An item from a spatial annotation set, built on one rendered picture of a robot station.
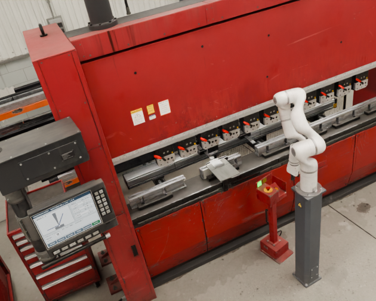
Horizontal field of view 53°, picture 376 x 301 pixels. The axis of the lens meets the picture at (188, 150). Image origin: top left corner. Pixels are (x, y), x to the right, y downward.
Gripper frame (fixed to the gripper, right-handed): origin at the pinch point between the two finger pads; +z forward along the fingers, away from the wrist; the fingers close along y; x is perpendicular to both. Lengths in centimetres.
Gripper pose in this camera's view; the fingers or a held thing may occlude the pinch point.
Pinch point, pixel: (293, 177)
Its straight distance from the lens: 313.4
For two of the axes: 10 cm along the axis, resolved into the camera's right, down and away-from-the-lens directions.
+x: 7.8, -4.4, 4.4
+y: 6.2, 4.2, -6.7
